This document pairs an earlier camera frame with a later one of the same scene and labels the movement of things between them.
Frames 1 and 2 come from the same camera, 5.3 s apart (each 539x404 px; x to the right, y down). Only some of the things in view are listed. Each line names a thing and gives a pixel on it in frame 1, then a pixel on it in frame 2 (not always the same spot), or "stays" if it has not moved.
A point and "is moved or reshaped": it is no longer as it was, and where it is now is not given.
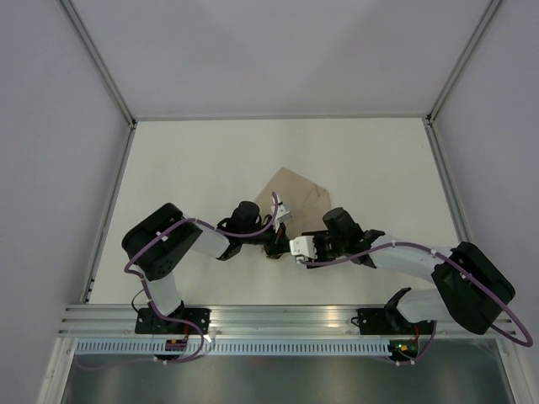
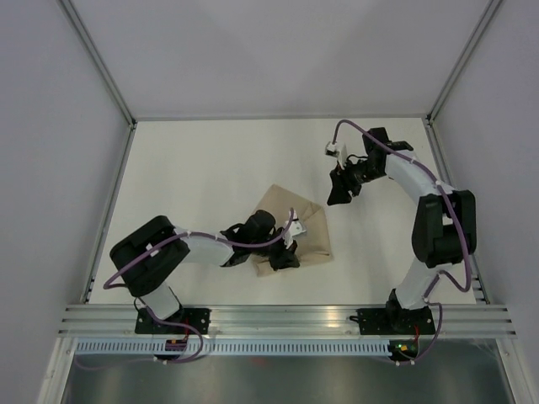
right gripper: x=317 y=239 to x=341 y=184
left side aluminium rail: x=110 y=210 stays
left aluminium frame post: x=82 y=31 stays
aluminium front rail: x=253 y=321 stays
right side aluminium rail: x=445 y=179 stays
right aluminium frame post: x=486 y=18 stays
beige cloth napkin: x=307 y=201 is moved or reshaped
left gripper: x=279 y=242 to x=285 y=259
